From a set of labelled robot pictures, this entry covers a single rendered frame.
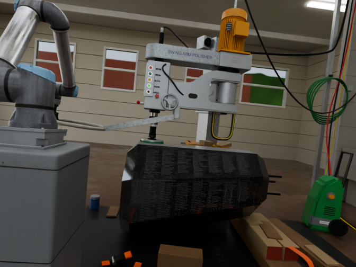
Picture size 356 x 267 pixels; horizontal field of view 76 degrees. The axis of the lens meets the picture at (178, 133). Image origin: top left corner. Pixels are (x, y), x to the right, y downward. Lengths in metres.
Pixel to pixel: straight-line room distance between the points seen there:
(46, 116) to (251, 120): 7.99
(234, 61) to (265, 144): 6.98
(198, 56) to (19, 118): 1.49
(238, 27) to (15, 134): 1.83
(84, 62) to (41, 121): 7.62
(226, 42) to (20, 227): 1.98
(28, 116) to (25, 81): 0.15
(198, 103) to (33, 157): 1.45
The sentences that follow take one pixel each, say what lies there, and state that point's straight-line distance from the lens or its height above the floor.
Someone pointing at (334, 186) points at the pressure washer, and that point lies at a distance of 2.93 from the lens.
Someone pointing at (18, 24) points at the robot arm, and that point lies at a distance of 1.52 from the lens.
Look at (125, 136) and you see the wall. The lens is 8.19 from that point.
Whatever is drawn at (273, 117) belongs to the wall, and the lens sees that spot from 9.10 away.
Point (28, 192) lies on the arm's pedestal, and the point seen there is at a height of 0.70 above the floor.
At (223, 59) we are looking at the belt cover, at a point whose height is 1.61.
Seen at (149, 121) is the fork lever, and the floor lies 1.00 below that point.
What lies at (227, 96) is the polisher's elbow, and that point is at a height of 1.29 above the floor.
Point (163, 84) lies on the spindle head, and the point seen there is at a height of 1.33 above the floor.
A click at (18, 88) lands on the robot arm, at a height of 1.09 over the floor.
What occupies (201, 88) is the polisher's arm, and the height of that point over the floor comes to 1.33.
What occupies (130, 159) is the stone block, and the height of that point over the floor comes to 0.68.
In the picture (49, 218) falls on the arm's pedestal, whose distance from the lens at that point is 1.04.
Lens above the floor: 1.02
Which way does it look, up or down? 3 degrees down
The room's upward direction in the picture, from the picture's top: 6 degrees clockwise
